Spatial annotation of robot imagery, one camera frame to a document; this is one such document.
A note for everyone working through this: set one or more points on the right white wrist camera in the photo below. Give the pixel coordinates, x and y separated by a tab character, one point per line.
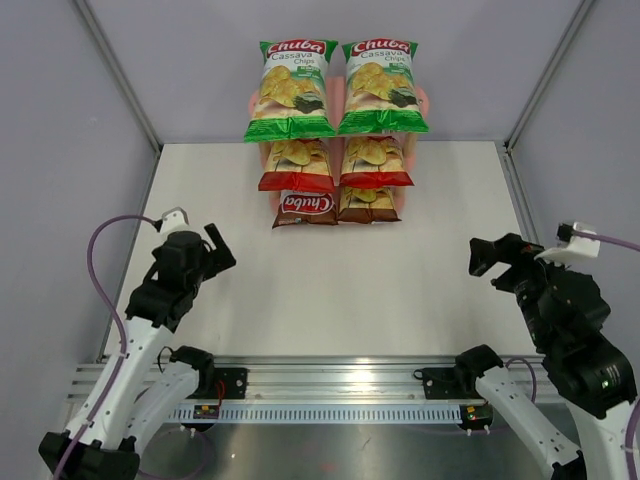
574	244

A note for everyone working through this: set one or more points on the pink three-tier wooden shelf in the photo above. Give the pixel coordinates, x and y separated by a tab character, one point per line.
336	90

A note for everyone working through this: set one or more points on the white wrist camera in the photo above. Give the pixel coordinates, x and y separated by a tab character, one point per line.
173	220
574	244

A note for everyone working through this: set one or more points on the white slotted cable duct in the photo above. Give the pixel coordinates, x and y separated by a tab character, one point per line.
231	413

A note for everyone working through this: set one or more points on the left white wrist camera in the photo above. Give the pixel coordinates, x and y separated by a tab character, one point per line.
173	220

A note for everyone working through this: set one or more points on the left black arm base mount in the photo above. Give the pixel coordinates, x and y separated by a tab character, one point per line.
228	382

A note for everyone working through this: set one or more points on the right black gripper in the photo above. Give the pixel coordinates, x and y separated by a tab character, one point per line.
521	262

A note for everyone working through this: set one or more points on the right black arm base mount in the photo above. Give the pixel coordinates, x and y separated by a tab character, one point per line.
441	383

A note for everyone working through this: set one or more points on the brown Chuba chips bag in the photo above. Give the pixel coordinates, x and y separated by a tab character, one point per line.
305	208
367	206

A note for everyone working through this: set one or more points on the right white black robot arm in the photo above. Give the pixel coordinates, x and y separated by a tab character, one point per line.
564	313

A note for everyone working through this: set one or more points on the green Chuba chips bag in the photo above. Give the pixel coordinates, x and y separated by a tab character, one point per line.
292	96
380	93

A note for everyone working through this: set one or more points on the red Chuba chips bag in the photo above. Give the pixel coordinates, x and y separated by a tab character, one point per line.
300	165
373	162

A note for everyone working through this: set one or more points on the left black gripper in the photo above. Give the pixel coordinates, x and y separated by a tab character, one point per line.
220	258

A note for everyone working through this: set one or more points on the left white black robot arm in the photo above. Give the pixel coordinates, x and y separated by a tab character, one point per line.
107	437

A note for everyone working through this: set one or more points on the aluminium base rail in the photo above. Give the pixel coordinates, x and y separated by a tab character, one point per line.
337	380

